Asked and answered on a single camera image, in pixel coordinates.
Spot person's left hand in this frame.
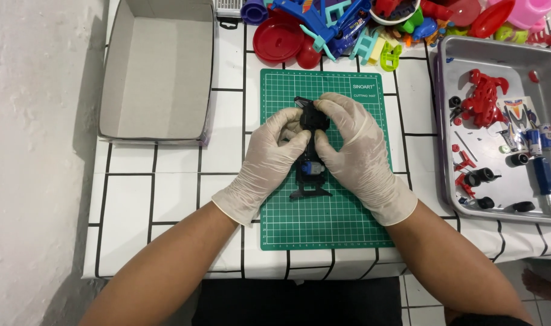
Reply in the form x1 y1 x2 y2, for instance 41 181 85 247
211 108 313 227

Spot green cutting mat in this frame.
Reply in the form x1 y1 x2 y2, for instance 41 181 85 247
259 68 396 251

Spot white black-lined tablecloth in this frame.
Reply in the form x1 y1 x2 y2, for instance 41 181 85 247
82 0 551 280

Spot grey cardboard box lid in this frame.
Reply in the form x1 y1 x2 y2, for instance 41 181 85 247
97 0 215 146

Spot blue handled screwdriver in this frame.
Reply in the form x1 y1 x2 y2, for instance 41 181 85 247
532 156 551 214

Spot thin metal axle rod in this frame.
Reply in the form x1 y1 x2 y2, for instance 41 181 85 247
454 131 479 163

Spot white ribbed plastic object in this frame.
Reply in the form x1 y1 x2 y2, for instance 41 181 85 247
214 0 245 19

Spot person's dark trousers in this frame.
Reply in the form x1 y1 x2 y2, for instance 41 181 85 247
192 276 403 326

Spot black wheel pair on axle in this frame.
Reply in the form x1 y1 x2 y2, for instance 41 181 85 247
463 167 503 187

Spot red toy car body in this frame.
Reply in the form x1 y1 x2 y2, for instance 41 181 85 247
460 68 511 129

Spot toy car sticker sheet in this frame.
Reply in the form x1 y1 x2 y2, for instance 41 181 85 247
497 97 542 153

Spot person's right hand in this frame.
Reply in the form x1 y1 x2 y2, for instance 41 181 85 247
313 92 419 227

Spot person's bare foot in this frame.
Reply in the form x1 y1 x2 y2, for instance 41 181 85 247
522 267 551 305

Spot silver metal tray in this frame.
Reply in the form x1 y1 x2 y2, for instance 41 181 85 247
436 35 551 226

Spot red plastic bracket part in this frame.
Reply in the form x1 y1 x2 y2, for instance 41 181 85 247
454 173 476 198
453 150 478 172

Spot black toy car chassis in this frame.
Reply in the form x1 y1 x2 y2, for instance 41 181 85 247
288 96 333 201

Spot heap of colourful plastic toys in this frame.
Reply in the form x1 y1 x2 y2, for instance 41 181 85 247
240 0 551 73

